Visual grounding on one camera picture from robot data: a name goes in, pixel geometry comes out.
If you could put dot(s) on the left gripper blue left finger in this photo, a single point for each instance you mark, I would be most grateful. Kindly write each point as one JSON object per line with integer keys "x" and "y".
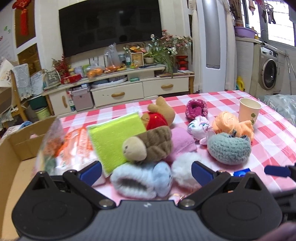
{"x": 91, "y": 174}

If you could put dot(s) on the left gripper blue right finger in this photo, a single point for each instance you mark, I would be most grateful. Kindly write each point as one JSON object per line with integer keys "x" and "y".
{"x": 201, "y": 173}

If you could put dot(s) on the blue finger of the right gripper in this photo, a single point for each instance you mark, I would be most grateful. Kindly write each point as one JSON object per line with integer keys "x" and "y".
{"x": 280, "y": 171}

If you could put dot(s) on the pink towel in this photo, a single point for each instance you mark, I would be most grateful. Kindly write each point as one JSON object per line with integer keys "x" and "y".
{"x": 182, "y": 141}

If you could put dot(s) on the lime green sponge cloth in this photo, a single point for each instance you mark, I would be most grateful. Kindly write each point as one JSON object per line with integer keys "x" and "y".
{"x": 107, "y": 139}

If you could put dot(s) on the white patterned sock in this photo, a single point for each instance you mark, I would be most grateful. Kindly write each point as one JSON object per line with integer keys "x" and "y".
{"x": 201, "y": 130}

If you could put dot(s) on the light blue fluffy slipper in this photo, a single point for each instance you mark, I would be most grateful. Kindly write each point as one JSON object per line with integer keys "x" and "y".
{"x": 145, "y": 181}

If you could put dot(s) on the orange fluffy plush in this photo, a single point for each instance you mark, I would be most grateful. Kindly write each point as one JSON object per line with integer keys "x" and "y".
{"x": 226, "y": 122}

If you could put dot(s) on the brown monkey plush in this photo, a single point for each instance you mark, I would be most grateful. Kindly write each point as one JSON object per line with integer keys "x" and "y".
{"x": 150, "y": 146}

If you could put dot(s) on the magenta knitted sock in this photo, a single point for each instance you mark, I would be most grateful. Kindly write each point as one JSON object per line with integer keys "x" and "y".
{"x": 195, "y": 108}

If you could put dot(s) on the bear plush with red strawberry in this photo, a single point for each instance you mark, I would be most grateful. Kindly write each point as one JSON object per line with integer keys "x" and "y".
{"x": 159, "y": 114}

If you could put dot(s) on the orange tissue pack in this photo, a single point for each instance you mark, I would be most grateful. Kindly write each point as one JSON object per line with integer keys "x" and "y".
{"x": 76, "y": 152}

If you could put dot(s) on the blue snack packet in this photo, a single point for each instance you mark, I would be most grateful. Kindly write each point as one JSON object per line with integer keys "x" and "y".
{"x": 241, "y": 173}

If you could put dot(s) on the clear plastic snack bag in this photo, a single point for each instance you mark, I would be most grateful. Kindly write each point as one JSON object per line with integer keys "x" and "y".
{"x": 51, "y": 143}

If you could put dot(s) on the red checkered tablecloth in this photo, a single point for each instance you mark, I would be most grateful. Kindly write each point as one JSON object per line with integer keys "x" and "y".
{"x": 274, "y": 136}

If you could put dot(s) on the white paper cup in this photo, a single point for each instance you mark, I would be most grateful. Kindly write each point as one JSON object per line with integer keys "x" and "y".
{"x": 248, "y": 110}

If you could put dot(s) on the brown cardboard box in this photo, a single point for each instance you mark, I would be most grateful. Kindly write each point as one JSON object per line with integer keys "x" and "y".
{"x": 18, "y": 157}

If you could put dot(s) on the pink storage box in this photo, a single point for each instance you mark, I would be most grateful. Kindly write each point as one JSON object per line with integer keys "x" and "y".
{"x": 82, "y": 99}

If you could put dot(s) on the green plastic bucket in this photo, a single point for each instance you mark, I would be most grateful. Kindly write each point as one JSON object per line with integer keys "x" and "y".
{"x": 42, "y": 113}

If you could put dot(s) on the cream tv cabinet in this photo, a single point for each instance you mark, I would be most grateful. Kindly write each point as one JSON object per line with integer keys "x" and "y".
{"x": 147, "y": 82}

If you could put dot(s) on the white washing machine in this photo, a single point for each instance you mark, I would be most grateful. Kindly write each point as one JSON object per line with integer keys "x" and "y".
{"x": 268, "y": 70}

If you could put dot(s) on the wooden chair with lace cover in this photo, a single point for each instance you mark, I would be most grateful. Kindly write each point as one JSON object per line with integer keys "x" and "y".
{"x": 15, "y": 87}

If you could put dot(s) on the framed picture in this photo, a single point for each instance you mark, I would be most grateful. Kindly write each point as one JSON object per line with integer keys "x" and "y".
{"x": 137, "y": 59}

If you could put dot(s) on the potted flower plant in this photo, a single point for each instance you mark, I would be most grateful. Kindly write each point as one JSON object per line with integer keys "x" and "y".
{"x": 164, "y": 49}

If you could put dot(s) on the purple plastic basin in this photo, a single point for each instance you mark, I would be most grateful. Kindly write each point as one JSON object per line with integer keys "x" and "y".
{"x": 244, "y": 32}

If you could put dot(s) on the black television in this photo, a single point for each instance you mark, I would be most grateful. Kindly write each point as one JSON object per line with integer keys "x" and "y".
{"x": 90, "y": 25}

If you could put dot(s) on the white standing air conditioner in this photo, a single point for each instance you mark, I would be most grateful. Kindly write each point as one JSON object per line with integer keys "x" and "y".
{"x": 214, "y": 46}

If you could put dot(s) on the red chinese knot decoration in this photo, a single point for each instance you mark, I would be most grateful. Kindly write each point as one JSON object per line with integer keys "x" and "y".
{"x": 24, "y": 19}

